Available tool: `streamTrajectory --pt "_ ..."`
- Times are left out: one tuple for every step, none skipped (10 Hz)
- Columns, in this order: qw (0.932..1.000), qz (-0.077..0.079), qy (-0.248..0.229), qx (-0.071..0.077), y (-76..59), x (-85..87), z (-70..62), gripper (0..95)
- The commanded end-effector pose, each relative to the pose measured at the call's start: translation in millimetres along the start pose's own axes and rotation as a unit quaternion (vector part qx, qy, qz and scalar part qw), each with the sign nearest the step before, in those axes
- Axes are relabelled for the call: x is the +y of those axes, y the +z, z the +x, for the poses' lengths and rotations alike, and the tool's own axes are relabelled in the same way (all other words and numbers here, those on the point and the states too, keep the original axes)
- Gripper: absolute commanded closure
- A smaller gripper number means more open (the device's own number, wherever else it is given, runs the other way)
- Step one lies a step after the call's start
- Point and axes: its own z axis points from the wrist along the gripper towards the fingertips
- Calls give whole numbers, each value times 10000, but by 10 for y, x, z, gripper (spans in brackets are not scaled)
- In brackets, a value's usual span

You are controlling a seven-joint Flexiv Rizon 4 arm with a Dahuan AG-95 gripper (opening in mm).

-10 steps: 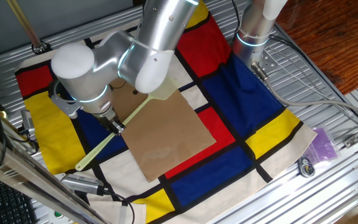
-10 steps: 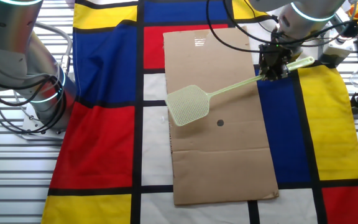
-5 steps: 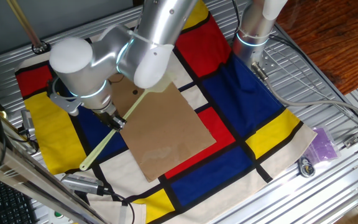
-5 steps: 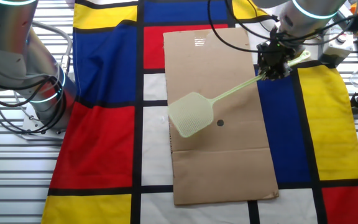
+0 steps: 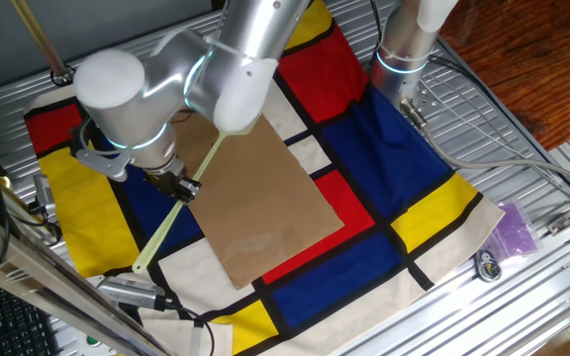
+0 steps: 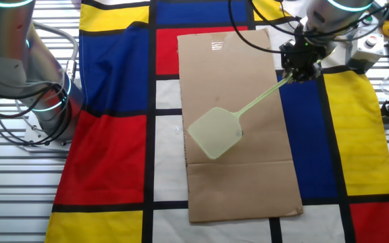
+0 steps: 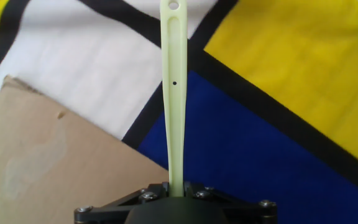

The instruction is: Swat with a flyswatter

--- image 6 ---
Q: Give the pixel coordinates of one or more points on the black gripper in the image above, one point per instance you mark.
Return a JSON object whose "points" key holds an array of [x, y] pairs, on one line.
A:
{"points": [[304, 59]]}

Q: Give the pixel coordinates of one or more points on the pale green plastic flyswatter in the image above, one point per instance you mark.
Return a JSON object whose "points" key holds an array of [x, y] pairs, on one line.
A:
{"points": [[216, 136]]}

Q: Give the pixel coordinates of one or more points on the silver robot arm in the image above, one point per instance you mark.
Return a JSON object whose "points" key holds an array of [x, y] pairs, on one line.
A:
{"points": [[2, 60]]}

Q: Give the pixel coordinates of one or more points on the white box red button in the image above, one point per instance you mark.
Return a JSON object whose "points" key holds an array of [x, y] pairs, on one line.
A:
{"points": [[366, 50]]}

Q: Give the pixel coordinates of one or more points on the white box green button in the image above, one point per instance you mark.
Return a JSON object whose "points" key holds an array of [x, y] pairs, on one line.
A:
{"points": [[371, 25]]}

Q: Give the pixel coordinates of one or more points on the brown cardboard sheet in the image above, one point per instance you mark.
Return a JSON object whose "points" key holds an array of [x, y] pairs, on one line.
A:
{"points": [[241, 189]]}

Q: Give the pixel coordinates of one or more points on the colour block tablecloth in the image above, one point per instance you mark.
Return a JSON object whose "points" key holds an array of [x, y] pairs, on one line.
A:
{"points": [[113, 152]]}

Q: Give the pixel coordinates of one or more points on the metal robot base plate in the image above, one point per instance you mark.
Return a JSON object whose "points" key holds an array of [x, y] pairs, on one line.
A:
{"points": [[37, 135]]}

